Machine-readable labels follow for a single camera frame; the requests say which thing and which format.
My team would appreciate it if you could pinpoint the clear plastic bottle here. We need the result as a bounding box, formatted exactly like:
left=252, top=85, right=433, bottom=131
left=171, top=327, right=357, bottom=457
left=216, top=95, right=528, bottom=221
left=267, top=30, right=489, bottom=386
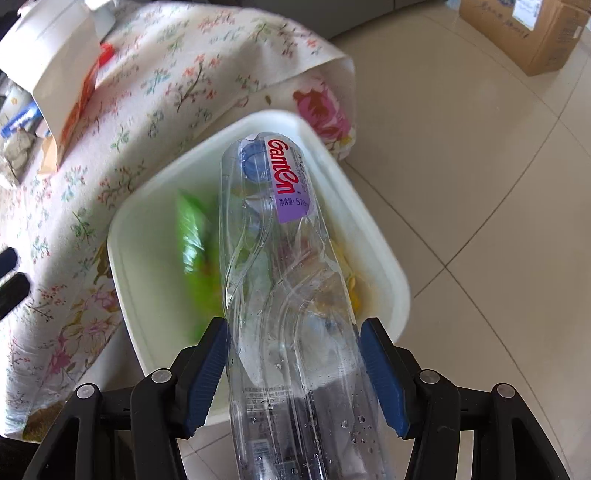
left=219, top=131, right=407, bottom=480

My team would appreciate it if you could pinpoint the blue cardboard box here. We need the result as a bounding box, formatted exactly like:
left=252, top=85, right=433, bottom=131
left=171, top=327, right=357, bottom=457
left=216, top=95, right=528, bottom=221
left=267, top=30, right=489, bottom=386
left=0, top=102, right=44, bottom=139

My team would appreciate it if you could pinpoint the white carton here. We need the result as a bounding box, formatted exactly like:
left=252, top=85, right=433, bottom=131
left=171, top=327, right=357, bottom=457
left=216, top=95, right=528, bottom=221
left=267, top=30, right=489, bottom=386
left=0, top=0, right=101, bottom=153

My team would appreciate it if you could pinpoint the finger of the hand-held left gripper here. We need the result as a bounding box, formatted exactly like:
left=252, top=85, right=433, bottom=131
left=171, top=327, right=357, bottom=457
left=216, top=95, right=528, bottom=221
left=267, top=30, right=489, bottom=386
left=0, top=247, right=31, bottom=319

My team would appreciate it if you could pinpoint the brown paper pouch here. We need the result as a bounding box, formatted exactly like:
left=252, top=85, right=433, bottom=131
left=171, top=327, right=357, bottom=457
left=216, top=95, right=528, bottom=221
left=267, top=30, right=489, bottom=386
left=38, top=136, right=61, bottom=175

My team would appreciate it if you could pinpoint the yellow green snack bag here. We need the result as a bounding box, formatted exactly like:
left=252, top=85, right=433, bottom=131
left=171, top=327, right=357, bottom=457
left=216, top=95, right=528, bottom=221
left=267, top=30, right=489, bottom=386
left=175, top=189, right=225, bottom=337

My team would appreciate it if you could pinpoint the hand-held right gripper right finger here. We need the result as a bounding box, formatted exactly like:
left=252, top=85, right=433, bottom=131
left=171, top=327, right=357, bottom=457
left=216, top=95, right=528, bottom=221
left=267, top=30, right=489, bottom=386
left=359, top=318, right=571, bottom=480

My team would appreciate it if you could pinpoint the floral tablecloth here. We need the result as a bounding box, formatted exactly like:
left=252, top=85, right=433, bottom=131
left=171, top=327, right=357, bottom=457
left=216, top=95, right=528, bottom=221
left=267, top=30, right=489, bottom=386
left=0, top=0, right=358, bottom=441

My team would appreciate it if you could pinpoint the orange snack packet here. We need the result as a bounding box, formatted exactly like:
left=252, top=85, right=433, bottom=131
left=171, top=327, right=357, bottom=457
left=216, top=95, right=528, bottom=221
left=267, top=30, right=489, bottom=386
left=56, top=60, right=101, bottom=160

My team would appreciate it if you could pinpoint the grey refrigerator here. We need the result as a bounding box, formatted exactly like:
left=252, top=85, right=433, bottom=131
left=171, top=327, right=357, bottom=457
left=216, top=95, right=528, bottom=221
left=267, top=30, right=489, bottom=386
left=318, top=0, right=444, bottom=40

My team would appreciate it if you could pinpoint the brown cardboard box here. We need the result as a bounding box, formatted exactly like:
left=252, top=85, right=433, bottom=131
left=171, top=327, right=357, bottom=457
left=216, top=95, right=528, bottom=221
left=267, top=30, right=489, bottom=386
left=459, top=0, right=589, bottom=77

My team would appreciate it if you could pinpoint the tissue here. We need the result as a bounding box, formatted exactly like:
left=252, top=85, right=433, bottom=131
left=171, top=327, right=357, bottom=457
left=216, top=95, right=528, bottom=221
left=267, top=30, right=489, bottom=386
left=0, top=129, right=35, bottom=188

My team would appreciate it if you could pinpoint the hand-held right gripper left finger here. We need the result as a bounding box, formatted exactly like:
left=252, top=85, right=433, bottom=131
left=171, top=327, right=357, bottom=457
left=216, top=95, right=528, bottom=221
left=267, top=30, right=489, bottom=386
left=21, top=316, right=232, bottom=480

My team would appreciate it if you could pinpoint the white plastic bin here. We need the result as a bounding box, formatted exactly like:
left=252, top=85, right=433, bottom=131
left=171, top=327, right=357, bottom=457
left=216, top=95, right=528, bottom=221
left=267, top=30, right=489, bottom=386
left=107, top=110, right=411, bottom=428

